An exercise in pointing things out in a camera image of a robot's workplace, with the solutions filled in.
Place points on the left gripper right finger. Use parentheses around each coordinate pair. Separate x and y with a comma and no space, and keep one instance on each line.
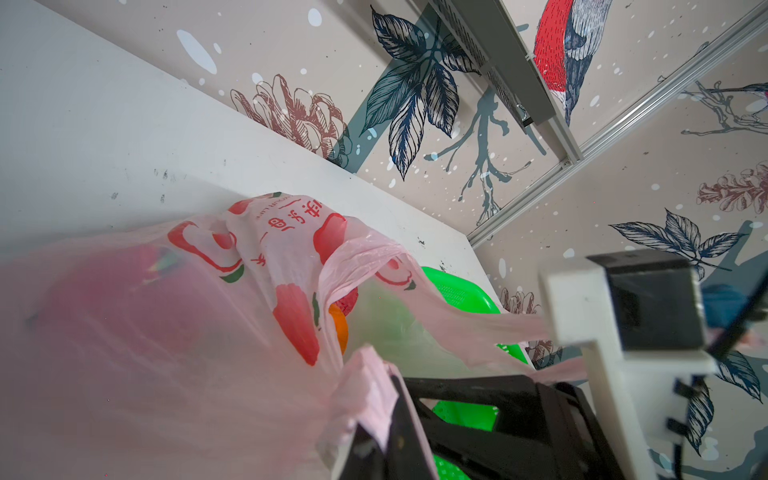
(408,454)

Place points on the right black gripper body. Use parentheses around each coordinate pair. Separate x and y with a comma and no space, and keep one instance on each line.
(579,447)

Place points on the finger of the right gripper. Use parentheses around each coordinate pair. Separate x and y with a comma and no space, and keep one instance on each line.
(517,446)

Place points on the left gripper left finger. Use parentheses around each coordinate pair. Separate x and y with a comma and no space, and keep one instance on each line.
(360,459)

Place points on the green plastic basket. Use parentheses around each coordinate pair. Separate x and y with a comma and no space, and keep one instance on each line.
(469,298)

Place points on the pink plastic bag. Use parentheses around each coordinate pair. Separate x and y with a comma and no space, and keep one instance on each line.
(265,393)

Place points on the orange fruit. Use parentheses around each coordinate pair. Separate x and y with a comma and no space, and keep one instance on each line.
(341,326)

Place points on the red dragon fruit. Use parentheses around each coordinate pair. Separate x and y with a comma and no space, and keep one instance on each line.
(143,301)

